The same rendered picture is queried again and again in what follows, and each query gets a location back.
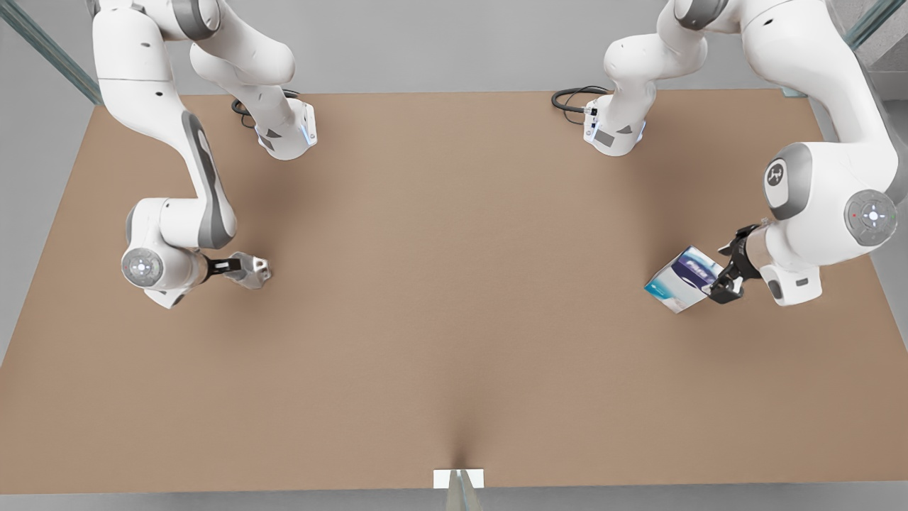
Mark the white post foot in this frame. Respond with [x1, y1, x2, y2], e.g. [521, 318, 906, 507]
[433, 468, 485, 490]

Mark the white and blue printed box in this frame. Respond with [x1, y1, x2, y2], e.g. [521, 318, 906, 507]
[644, 246, 726, 314]

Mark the silver frame post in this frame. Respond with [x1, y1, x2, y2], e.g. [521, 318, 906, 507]
[0, 0, 104, 106]
[445, 469, 485, 511]
[846, 0, 907, 50]

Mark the black cable loop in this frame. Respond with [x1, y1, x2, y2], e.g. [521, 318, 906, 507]
[231, 89, 301, 130]
[551, 85, 612, 126]

